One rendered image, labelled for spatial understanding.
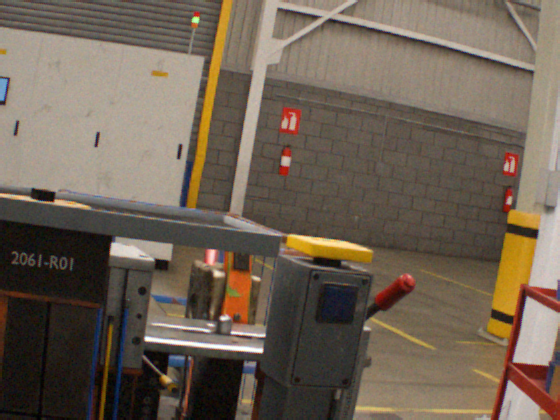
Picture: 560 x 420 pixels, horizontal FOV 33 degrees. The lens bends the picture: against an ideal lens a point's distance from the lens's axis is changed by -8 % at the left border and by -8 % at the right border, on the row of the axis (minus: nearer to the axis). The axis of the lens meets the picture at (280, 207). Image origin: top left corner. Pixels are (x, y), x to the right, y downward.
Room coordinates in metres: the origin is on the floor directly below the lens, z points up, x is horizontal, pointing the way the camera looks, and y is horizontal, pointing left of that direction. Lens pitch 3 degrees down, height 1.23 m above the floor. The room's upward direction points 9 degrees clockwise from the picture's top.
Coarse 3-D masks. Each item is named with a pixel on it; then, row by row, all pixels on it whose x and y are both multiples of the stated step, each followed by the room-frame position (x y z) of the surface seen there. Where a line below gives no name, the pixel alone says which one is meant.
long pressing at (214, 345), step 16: (160, 320) 1.24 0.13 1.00; (176, 320) 1.27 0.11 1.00; (192, 320) 1.29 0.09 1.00; (208, 320) 1.31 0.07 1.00; (160, 336) 1.14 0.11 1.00; (176, 336) 1.16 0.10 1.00; (192, 336) 1.18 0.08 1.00; (208, 336) 1.20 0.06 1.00; (224, 336) 1.22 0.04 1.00; (256, 336) 1.27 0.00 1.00; (176, 352) 1.12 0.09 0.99; (192, 352) 1.12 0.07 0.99; (208, 352) 1.13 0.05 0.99; (224, 352) 1.14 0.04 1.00; (240, 352) 1.15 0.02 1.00; (256, 352) 1.15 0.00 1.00
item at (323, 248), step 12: (288, 240) 0.92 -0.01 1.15; (300, 240) 0.90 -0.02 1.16; (312, 240) 0.90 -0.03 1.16; (324, 240) 0.92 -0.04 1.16; (336, 240) 0.94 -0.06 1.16; (312, 252) 0.87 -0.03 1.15; (324, 252) 0.88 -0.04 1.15; (336, 252) 0.88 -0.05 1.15; (348, 252) 0.89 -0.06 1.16; (360, 252) 0.89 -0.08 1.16; (372, 252) 0.90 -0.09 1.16; (324, 264) 0.90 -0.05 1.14; (336, 264) 0.90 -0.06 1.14
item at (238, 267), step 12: (228, 252) 1.38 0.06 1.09; (228, 264) 1.37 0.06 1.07; (240, 264) 1.37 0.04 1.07; (252, 264) 1.39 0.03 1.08; (228, 276) 1.37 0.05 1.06; (240, 276) 1.38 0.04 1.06; (228, 288) 1.37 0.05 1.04; (240, 288) 1.37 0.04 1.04; (228, 300) 1.36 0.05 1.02; (240, 300) 1.37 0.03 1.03; (228, 312) 1.36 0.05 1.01; (240, 312) 1.37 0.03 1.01
